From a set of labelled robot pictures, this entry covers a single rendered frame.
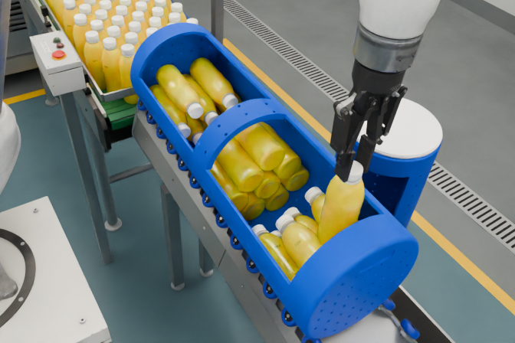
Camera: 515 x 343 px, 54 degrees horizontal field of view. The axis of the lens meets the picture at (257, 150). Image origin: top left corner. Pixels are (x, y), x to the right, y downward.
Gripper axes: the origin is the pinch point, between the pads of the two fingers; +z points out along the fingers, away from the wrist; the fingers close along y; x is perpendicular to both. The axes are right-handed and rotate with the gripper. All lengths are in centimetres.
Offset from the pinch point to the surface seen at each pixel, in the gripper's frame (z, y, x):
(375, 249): 11.9, -1.4, -11.0
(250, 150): 19.3, -3.3, 27.2
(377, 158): 34, 34, 21
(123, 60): 29, -11, 90
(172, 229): 93, -8, 69
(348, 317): 33.7, -2.6, -11.5
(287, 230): 22.0, -7.2, 5.8
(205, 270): 130, 5, 69
